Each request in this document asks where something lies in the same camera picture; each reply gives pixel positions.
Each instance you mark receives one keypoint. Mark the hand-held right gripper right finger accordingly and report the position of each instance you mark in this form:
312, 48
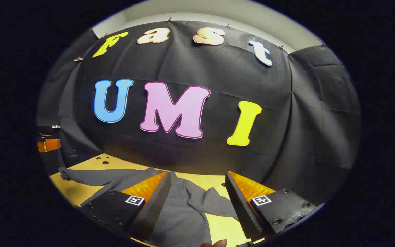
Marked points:
240, 206

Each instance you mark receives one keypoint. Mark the black backdrop cloth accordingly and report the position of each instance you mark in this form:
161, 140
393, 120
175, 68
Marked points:
183, 65

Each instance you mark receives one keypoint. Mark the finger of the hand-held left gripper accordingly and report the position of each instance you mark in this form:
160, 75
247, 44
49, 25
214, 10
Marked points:
48, 144

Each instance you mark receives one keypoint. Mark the grey button shirt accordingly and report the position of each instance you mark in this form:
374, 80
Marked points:
180, 212

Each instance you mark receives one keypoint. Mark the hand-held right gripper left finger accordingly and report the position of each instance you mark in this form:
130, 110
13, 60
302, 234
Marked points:
159, 199

